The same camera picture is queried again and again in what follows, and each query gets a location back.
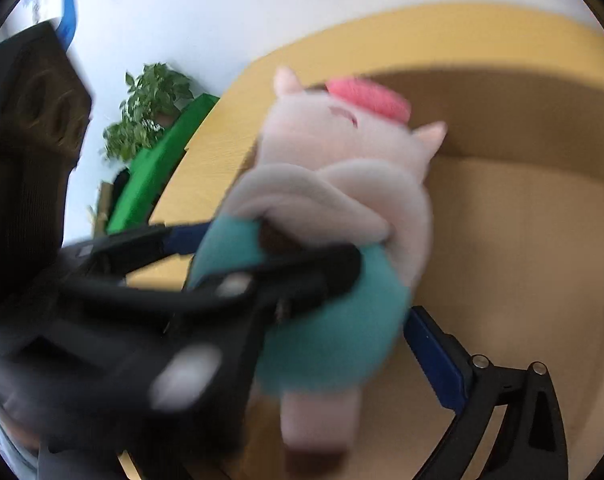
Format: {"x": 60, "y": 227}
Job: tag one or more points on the pink pig plush toy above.
{"x": 332, "y": 185}

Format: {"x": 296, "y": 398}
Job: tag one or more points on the green cloth covered table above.
{"x": 146, "y": 180}

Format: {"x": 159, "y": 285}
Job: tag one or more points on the wooden desktop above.
{"x": 292, "y": 45}

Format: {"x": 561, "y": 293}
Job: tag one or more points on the cardboard box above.
{"x": 532, "y": 260}

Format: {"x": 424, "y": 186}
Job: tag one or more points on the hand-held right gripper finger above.
{"x": 434, "y": 355}

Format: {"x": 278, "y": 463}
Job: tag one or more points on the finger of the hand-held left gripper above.
{"x": 181, "y": 240}
{"x": 302, "y": 267}

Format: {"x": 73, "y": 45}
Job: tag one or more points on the large potted green plant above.
{"x": 146, "y": 105}

